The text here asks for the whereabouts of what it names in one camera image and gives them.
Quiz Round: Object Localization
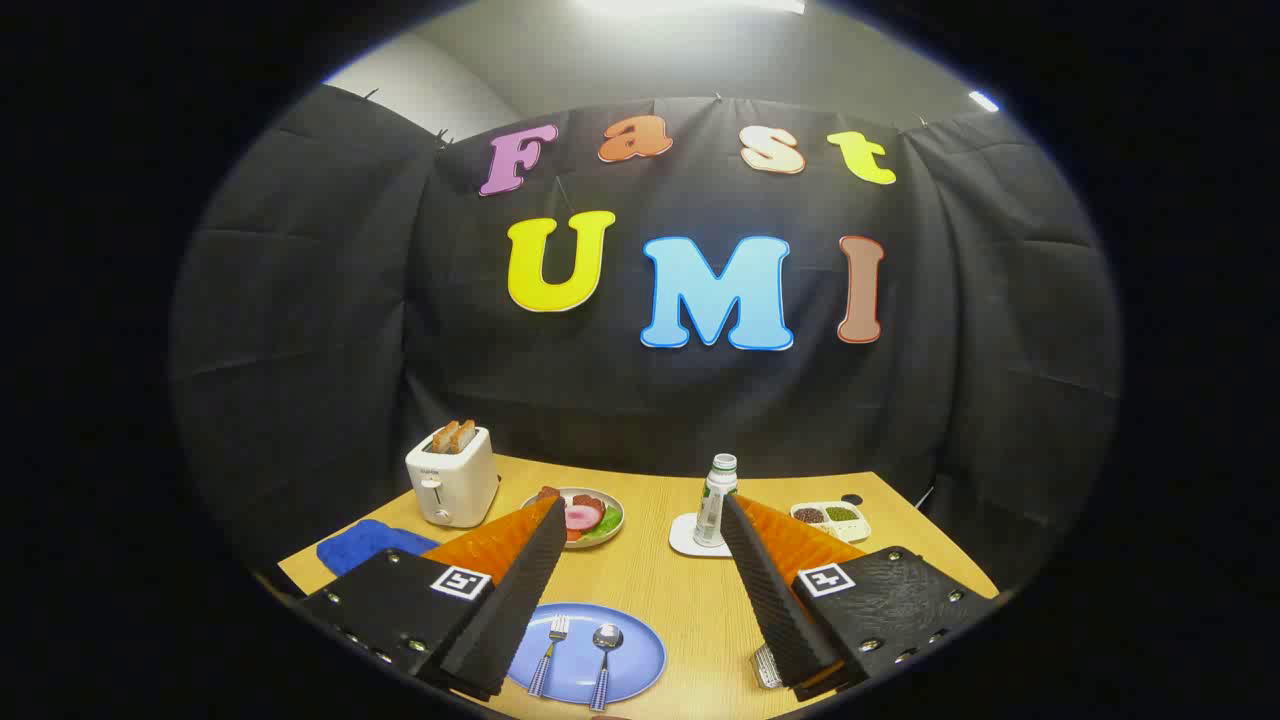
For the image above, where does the white square coaster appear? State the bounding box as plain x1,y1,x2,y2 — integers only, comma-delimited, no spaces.
668,512,736,559

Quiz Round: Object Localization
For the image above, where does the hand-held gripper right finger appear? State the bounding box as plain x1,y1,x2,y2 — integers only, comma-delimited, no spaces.
720,493,1001,701

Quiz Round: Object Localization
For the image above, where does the blue folded cloth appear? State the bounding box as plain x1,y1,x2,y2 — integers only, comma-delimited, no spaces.
316,518,439,577

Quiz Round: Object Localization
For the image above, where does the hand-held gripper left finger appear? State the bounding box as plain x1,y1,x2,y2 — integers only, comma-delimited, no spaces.
295,495,569,701

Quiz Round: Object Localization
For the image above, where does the white green drink bottle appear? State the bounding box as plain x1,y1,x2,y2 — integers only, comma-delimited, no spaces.
694,453,739,548

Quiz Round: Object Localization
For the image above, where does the blue round plate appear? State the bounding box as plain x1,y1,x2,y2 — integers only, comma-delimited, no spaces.
505,602,667,704

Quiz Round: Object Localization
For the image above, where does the grey food plate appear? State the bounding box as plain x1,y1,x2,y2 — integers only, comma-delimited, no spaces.
521,487,626,550

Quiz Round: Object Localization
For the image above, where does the long ceiling light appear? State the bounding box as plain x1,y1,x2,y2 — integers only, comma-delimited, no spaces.
575,0,806,16

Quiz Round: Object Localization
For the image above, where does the fork with blue checkered handle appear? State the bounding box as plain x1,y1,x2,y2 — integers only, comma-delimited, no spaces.
527,615,570,698

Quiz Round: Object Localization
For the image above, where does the spoon with blue checkered handle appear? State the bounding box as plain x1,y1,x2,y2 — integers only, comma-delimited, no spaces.
589,624,624,712

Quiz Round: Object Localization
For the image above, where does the white divided tray of beans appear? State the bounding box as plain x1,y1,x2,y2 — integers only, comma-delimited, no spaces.
789,501,872,544

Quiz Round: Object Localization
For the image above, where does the white toaster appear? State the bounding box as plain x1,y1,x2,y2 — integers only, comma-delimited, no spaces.
405,425,501,529

